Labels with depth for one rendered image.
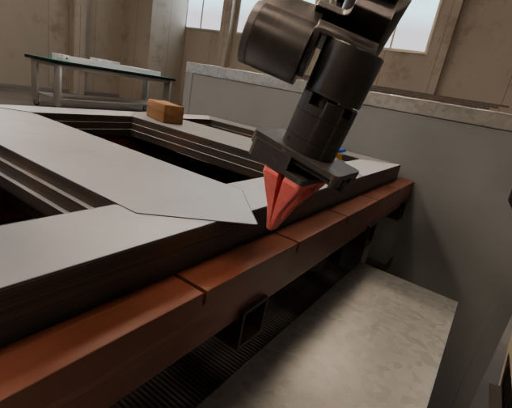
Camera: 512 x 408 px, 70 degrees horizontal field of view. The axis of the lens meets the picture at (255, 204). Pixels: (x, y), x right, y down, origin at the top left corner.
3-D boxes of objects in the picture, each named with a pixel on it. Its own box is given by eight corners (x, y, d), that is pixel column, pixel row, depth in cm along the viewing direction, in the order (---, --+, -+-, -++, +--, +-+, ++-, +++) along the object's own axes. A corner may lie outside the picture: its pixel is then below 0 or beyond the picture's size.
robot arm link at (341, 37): (395, 47, 30) (386, 49, 35) (318, 14, 30) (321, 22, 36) (355, 125, 33) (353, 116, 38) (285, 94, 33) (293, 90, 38)
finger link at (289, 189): (272, 248, 38) (310, 168, 34) (222, 211, 41) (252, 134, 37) (301, 233, 43) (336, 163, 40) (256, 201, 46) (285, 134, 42)
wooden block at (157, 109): (145, 116, 109) (147, 98, 107) (164, 117, 112) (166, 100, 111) (162, 123, 100) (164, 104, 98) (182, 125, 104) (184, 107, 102)
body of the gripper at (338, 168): (328, 194, 33) (368, 120, 30) (247, 144, 38) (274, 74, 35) (353, 186, 39) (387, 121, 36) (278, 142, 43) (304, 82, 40)
